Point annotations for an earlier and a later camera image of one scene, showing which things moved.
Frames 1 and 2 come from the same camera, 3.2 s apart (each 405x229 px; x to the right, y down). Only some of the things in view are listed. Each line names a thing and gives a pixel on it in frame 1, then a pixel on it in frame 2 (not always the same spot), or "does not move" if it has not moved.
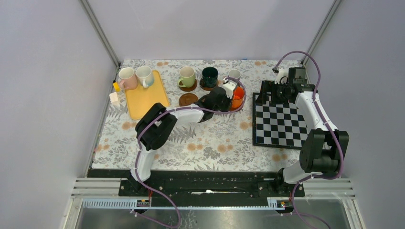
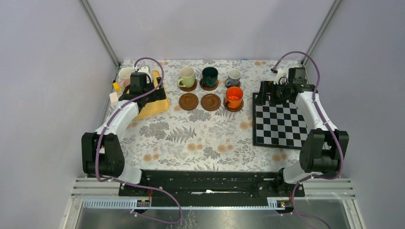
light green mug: (187, 75) does not move
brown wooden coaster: (188, 89) does not move
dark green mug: (209, 78) does not move
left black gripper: (228, 103) → (156, 94)
